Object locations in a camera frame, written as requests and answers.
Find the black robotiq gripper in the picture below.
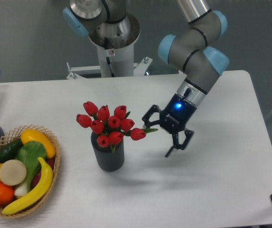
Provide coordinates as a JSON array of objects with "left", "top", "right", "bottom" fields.
[{"left": 141, "top": 93, "right": 197, "bottom": 158}]

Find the red tulip bouquet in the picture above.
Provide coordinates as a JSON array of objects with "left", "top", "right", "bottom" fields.
[{"left": 76, "top": 101, "right": 157, "bottom": 152}]

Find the dark grey ribbed vase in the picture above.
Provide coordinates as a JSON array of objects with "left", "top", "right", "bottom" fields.
[{"left": 91, "top": 133, "right": 124, "bottom": 172}]

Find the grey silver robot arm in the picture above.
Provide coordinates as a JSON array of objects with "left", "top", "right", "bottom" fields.
[{"left": 63, "top": 0, "right": 229, "bottom": 150}]

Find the dark red vegetable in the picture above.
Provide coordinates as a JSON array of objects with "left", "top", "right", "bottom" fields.
[{"left": 32, "top": 158, "right": 55, "bottom": 188}]

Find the yellow squash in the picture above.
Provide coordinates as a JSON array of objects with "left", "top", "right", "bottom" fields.
[{"left": 21, "top": 129, "right": 56, "bottom": 159}]

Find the green bok choy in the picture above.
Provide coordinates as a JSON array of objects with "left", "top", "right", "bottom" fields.
[{"left": 14, "top": 141, "right": 47, "bottom": 198}]

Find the yellow banana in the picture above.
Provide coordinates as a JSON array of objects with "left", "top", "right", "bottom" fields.
[{"left": 2, "top": 157, "right": 53, "bottom": 215}]

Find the woven wicker basket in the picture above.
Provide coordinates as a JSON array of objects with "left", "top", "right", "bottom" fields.
[{"left": 0, "top": 124, "right": 61, "bottom": 219}]

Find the green cucumber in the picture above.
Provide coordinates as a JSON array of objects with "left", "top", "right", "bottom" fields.
[{"left": 0, "top": 138, "right": 23, "bottom": 163}]

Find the beige round disc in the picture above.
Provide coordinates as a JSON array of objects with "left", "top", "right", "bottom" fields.
[{"left": 0, "top": 160, "right": 27, "bottom": 186}]

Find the orange fruit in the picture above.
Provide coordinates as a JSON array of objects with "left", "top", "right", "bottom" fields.
[{"left": 0, "top": 182, "right": 14, "bottom": 206}]

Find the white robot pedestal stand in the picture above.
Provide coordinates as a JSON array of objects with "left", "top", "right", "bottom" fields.
[{"left": 63, "top": 8, "right": 153, "bottom": 78}]

